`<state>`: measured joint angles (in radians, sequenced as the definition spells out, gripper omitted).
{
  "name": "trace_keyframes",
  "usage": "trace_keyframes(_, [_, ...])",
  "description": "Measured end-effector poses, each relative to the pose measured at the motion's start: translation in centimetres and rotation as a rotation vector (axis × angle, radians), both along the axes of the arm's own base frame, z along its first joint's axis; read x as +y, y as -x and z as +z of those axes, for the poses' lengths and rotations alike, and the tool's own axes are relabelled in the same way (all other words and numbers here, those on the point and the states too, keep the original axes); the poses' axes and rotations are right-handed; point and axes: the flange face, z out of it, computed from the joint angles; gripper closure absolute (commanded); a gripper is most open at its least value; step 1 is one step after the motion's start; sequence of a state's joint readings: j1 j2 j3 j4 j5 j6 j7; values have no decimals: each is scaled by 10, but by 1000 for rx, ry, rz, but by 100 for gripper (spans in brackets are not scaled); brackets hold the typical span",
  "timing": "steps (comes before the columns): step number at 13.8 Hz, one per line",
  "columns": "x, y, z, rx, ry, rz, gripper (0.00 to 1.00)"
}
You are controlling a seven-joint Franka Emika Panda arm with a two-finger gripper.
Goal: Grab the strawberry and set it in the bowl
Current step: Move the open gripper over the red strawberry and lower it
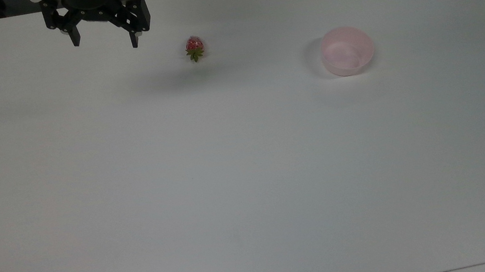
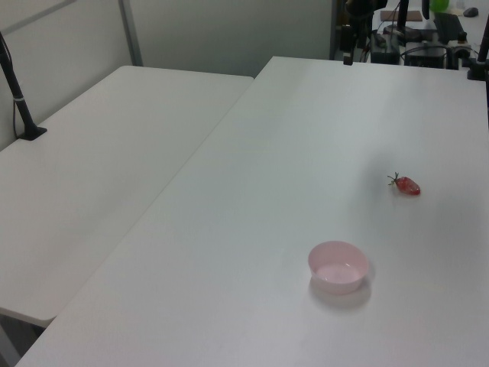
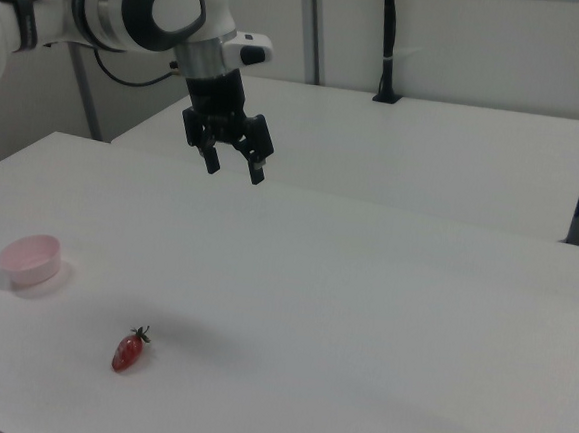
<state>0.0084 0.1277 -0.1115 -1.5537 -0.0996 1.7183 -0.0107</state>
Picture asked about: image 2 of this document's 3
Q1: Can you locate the red strawberry with green stem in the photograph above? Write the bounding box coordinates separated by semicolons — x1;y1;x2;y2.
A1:
387;171;422;198

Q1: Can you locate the pink plastic bowl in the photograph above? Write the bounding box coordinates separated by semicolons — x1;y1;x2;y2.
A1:
307;239;371;296

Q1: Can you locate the white side table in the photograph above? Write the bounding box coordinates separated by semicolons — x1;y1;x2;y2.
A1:
0;64;256;330

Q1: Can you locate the black electronics box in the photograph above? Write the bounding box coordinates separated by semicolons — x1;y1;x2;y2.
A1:
369;34;403;63

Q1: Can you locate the brown flat board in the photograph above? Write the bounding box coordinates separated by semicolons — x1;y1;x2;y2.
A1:
379;10;423;23

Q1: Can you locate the black stand with round base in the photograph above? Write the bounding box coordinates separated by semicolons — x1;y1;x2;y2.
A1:
383;0;416;38

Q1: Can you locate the black pole with table clamp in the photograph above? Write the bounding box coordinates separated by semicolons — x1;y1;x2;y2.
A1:
467;22;489;82

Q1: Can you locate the black camera equipment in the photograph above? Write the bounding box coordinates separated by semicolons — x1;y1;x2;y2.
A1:
345;0;389;18

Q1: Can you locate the black device with cables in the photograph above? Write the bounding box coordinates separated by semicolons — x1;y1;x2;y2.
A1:
403;44;449;70

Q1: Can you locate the black camera pole with base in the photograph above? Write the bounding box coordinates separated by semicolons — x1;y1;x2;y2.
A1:
0;30;49;142

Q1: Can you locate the thin black cable on pole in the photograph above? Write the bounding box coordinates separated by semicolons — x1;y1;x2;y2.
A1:
11;99;21;139

